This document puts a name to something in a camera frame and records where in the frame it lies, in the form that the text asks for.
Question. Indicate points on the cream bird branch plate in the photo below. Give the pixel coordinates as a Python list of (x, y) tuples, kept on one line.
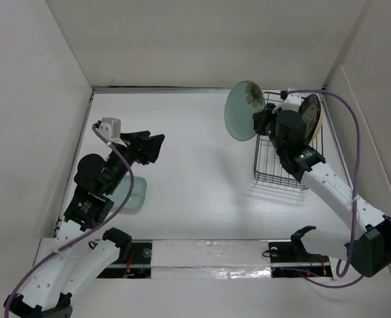
[(315, 109)]

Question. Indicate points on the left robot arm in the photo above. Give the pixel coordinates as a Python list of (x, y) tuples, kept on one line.
[(84, 245)]

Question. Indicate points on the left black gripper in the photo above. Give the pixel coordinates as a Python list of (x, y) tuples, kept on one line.
[(145, 148)]

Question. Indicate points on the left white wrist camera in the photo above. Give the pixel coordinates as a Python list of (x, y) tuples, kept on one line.
[(109, 129)]

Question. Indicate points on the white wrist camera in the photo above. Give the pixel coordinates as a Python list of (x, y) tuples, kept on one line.
[(109, 129), (290, 101)]

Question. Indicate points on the pale green square plate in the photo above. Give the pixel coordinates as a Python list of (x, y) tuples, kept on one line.
[(137, 197)]

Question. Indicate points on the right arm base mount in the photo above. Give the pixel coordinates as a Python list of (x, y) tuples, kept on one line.
[(289, 258)]

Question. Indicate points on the teal flower plate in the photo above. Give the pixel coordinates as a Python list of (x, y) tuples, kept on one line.
[(243, 101)]

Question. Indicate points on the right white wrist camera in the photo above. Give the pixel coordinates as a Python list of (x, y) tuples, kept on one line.
[(290, 101)]

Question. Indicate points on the white foil tape strip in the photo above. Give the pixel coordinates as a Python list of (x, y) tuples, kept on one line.
[(209, 259)]

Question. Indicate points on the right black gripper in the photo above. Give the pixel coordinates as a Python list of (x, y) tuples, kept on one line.
[(262, 117)]

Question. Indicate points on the dark wire dish rack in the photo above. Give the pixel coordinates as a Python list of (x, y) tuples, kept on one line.
[(275, 165)]

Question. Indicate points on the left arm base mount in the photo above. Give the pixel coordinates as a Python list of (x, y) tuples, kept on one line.
[(136, 266)]

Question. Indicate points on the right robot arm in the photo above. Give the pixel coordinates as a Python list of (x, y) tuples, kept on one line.
[(367, 244)]

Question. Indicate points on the striped rim cream plate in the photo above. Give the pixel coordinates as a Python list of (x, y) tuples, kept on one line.
[(305, 116)]

